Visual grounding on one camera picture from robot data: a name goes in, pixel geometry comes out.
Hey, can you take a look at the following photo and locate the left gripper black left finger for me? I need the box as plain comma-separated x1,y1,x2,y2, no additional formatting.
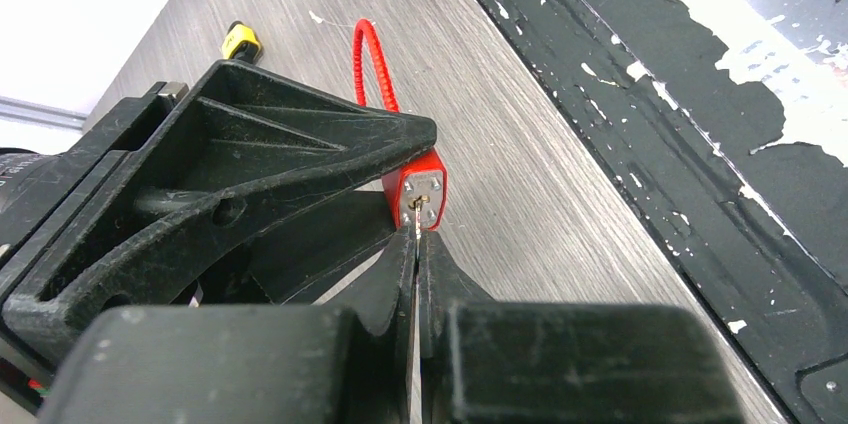
39,227,418,423

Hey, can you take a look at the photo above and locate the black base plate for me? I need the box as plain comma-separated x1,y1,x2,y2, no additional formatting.
478,0,847,423

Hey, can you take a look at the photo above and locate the red cable padlock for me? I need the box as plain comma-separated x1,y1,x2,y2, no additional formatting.
352,19,448,230

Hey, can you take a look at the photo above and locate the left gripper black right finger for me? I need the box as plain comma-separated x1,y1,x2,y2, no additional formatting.
418,231,744,423

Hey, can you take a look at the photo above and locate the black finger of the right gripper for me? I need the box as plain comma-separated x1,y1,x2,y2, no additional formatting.
192,190,395,307

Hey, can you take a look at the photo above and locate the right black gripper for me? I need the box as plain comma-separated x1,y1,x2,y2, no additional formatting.
0,59,439,409

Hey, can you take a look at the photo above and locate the yellow black padlock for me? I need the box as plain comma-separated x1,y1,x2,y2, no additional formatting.
220,20,263,64

